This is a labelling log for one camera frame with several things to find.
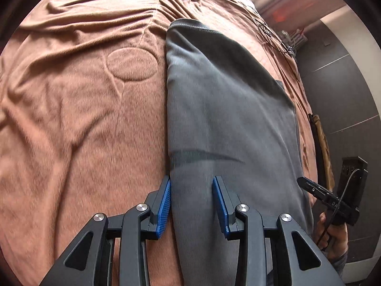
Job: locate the grey t-shirt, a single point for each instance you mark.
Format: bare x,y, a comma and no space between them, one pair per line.
227,116

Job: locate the white bedside table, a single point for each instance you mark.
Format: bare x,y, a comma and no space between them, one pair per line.
295,39

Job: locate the person's right hand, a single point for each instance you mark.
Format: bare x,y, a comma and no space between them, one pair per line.
334,239

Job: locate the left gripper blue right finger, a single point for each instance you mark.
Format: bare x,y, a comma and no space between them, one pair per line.
225,203

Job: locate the folded brown clothes stack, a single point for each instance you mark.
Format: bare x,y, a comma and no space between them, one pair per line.
322,154

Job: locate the right pink curtain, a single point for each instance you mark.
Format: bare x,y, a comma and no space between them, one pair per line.
289,15

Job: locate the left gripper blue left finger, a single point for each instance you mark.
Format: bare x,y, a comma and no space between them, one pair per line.
160,201

